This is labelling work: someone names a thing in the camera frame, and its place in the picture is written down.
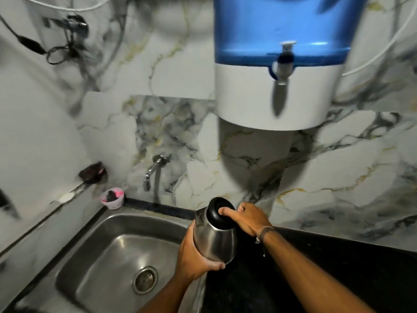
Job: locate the person's left hand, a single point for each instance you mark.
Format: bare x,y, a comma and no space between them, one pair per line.
190,254

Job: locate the person's right hand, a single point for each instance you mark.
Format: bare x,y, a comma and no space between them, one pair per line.
250,219

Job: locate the person's left thumb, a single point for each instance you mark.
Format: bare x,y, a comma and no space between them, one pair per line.
211,265

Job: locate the stainless steel jug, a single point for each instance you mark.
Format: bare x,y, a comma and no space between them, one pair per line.
213,239

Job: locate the black jug lid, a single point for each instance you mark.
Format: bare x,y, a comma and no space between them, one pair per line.
219,212

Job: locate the person's left forearm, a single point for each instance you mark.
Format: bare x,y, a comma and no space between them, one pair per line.
164,296

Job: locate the person's right forearm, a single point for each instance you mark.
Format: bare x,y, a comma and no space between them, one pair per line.
306,277

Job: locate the sink drain strainer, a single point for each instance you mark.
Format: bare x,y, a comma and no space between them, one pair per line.
145,280

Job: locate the stainless steel sink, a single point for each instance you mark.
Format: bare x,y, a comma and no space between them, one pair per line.
110,264

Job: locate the pink cup with scrubber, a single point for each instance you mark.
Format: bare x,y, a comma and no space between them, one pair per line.
112,198

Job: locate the dark soap dish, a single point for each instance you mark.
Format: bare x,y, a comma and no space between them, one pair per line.
92,172

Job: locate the white purifier tap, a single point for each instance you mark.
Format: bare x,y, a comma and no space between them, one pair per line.
284,63

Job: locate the blue and white water purifier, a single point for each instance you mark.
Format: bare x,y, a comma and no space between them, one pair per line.
280,61

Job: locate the white tube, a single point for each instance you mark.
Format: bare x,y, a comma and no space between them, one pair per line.
381,52

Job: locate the chrome wall tap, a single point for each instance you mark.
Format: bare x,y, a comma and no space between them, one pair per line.
153,171

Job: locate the wall valve fitting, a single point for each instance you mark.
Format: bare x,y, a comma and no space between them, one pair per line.
75,25

